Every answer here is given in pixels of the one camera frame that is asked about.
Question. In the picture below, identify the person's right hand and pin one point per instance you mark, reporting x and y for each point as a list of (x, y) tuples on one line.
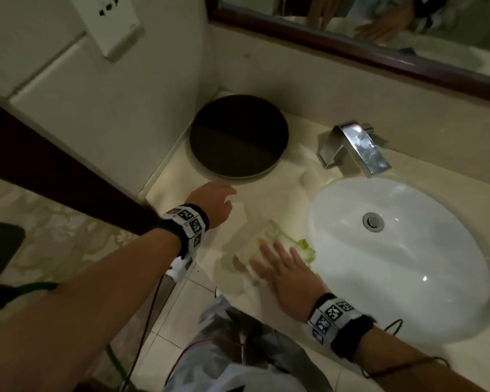
[(296, 285)]

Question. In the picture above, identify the person's left hand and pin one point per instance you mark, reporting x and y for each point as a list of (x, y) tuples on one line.
[(214, 204)]

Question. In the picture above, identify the white green-edged cleaning cloth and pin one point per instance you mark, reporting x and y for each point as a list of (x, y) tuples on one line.
[(253, 244)]

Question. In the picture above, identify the dark round tray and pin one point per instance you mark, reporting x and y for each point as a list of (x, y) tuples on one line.
[(239, 134)]

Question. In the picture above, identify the person's left forearm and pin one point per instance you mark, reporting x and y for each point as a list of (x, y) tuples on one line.
[(77, 318)]

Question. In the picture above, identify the person's grey trousers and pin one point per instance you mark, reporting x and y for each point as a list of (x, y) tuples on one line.
[(237, 355)]

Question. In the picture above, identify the chrome sink drain stopper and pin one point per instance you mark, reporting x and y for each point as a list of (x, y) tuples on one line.
[(373, 221)]

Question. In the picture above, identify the white oval sink basin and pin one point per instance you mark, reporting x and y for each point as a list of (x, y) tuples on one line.
[(412, 273)]

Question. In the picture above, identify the black left wristband with markers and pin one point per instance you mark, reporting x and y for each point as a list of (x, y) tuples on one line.
[(179, 228)]

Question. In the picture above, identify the black wristband with markers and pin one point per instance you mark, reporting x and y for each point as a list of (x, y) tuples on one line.
[(179, 228), (347, 326)]

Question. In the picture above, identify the black right wristband with markers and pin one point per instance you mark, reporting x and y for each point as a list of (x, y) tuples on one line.
[(347, 326)]

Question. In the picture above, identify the chrome faucet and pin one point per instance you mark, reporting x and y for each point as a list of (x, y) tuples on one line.
[(363, 146)]

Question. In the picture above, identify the dark wooden ledge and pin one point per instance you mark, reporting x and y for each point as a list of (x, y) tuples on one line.
[(57, 171)]

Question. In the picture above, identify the dark wooden framed mirror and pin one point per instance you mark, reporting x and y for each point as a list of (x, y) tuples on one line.
[(392, 53)]

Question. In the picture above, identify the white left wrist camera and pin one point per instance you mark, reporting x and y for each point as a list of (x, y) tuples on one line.
[(179, 269)]

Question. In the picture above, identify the white wall socket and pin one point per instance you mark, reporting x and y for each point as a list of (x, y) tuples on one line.
[(110, 24)]

